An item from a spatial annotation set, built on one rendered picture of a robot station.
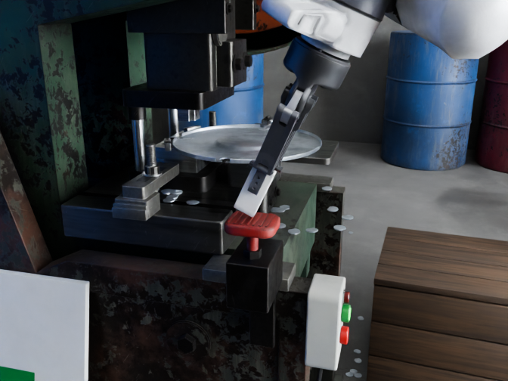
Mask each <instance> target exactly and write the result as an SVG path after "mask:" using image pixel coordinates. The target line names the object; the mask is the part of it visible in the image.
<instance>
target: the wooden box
mask: <svg viewBox="0 0 508 381"><path fill-rule="evenodd" d="M373 283H374V288H373V306H372V318H371V325H370V343H369V352H368V362H367V379H366V381H508V241H503V240H492V239H485V238H478V237H467V236H460V235H454V234H443V233H435V232H429V231H418V230H411V229H405V228H393V227H388V228H387V232H386V236H385V240H384V243H383V247H382V251H381V254H380V258H379V262H378V265H377V269H376V273H375V277H374V282H373Z"/></svg>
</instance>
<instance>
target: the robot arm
mask: <svg viewBox="0 0 508 381"><path fill-rule="evenodd" d="M261 6H262V10H263V11H264V12H265V13H267V14H268V15H270V16H271V17H273V18H274V19H275V20H277V21H278V22H279V23H281V24H283V25H284V26H285V27H286V28H289V29H291V30H294V31H296V32H298V33H301V36H297V37H295V38H293V41H292V43H291V45H290V47H289V49H288V52H287V54H286V56H285V58H284V59H283V64H284V66H285V67H286V68H287V69H288V70H289V71H290V72H292V73H295V75H296V77H297V78H296V81H295V82H294V83H293V84H292V83H290V84H289V86H286V88H285V89H284V90H283V94H282V95H281V97H280V99H281V102H280V104H279V105H278V106H277V111H276V113H275V114H274V119H273V122H272V124H271V126H270V129H269V130H268V133H267V135H266V137H265V139H264V142H263V144H262V147H261V149H260V151H259V154H258V156H257V157H256V160H251V161H250V162H249V165H251V166H252V169H251V171H250V173H249V175H248V178H247V180H246V182H245V184H244V186H243V188H242V190H241V192H240V195H239V197H238V198H237V201H236V203H235V204H234V208H235V209H238V210H240V211H241V212H243V213H245V214H247V215H249V216H250V217H253V216H254V215H255V214H256V212H257V210H258V208H259V206H260V204H261V202H262V200H263V198H264V196H265V194H266V192H267V190H268V188H269V186H270V184H271V182H272V180H273V178H274V176H275V174H276V171H277V172H279V173H280V172H281V171H282V169H283V167H281V166H279V163H280V162H281V160H283V156H284V154H285V153H286V151H287V148H288V147H289V145H290V142H291V141H292V139H293V137H294V135H295V133H296V131H297V130H298V129H299V128H300V126H301V125H302V124H303V122H304V121H305V119H306V117H307V115H308V113H309V112H310V111H311V109H312V108H313V107H314V105H315V104H316V102H317V100H318V97H317V96H315V95H314V93H315V91H316V89H317V87H318V86H320V87H322V88H325V89H327V90H337V89H338V88H339V87H340V85H341V84H342V82H343V80H344V78H345V76H346V74H347V72H348V70H349V68H350V66H351V65H350V61H349V60H348V59H349V57H350V55H353V56H356V57H361V55H362V54H363V53H364V50H365V48H366V47H367V45H368V43H369V42H370V40H371V38H372V36H373V34H374V33H375V31H376V29H377V27H378V26H379V24H380V22H381V21H383V17H384V15H386V16H387V17H388V18H389V19H391V20H393V21H395V22H396V23H398V24H400V25H402V26H403V27H405V28H407V29H409V30H410V31H411V32H413V33H416V34H417V35H418V36H420V37H422V38H424V39H425V40H427V41H428V42H431V43H432V44H433V45H436V46H437V47H439V48H440V49H441V50H442V51H443V52H444V53H446V54H447V55H448V56H449V57H451V58H452V59H479V58H480V57H483V56H485V55H486V54H488V53H490V52H491V51H493V50H494V49H496V48H498V47H499V46H500V45H502V44H503V43H504V42H505V41H506V40H507V39H508V0H263V1H262V4H261Z"/></svg>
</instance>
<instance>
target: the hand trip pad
mask: <svg viewBox="0 0 508 381"><path fill-rule="evenodd" d="M279 227H280V218H279V217H278V216H277V215H275V214H270V213H262V212H257V213H256V214H255V215H254V216H253V217H250V216H249V215H247V214H245V213H243V212H241V211H236V212H234V213H233V214H231V216H230V217H229V218H228V219H227V221H226V222H225V232H226V233H227V234H229V235H233V236H240V237H246V248H247V250H249V251H256V250H258V249H259V239H267V238H270V237H273V236H274V235H275V234H276V232H277V230H278V228H279Z"/></svg>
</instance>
